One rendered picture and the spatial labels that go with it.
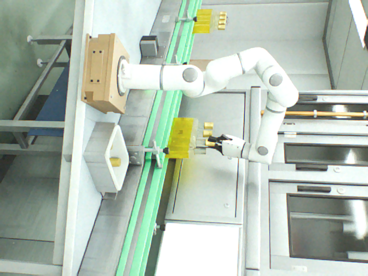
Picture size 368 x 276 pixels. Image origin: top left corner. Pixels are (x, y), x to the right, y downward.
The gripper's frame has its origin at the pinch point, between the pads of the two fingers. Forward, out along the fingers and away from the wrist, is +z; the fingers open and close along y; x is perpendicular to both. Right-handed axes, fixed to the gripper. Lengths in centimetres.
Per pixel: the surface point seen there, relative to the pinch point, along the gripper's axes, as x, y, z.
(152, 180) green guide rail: 32.5, 4.2, 14.6
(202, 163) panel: 3.8, -12.7, 4.3
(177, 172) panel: 13.4, -12.0, 13.5
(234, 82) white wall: -419, -312, 134
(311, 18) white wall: -589, -266, 41
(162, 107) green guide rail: -1.9, 13.3, 25.4
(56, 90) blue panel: 3, 13, 84
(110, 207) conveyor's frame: 52, 6, 24
